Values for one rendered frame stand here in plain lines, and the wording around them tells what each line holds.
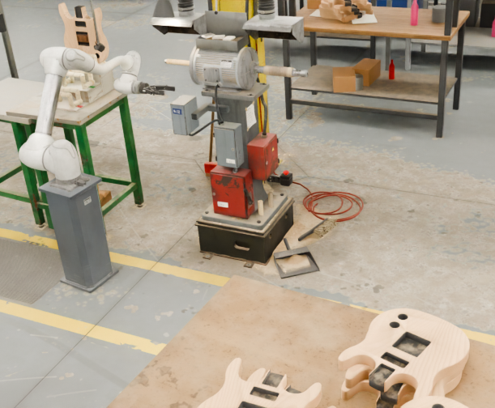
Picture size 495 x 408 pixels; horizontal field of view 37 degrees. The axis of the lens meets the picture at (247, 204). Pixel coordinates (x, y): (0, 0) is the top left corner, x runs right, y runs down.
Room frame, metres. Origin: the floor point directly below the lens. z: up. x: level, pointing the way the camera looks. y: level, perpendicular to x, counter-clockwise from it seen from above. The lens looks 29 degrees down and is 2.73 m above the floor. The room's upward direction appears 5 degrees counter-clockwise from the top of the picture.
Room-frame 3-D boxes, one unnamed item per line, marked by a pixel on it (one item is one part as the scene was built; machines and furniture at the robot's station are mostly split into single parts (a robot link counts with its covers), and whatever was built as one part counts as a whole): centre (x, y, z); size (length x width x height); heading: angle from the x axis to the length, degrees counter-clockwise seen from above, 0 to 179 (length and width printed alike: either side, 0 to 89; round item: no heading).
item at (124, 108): (4.96, 0.82, 0.45); 0.05 x 0.05 x 0.90; 62
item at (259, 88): (4.35, 0.01, 1.11); 0.36 x 0.24 x 0.04; 62
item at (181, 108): (4.20, 0.26, 0.99); 0.24 x 0.21 x 0.26; 62
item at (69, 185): (4.04, 1.05, 0.73); 0.22 x 0.18 x 0.06; 55
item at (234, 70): (4.37, 0.08, 1.25); 0.41 x 0.27 x 0.26; 62
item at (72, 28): (5.04, 1.02, 1.33); 0.35 x 0.04 x 0.40; 61
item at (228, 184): (4.20, 0.09, 0.49); 0.25 x 0.12 x 0.37; 62
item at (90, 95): (4.90, 1.09, 0.98); 0.27 x 0.16 x 0.09; 62
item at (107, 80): (5.03, 1.02, 1.02); 0.27 x 0.15 x 0.17; 62
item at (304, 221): (4.69, 0.03, 0.02); 1.46 x 1.45 x 0.04; 62
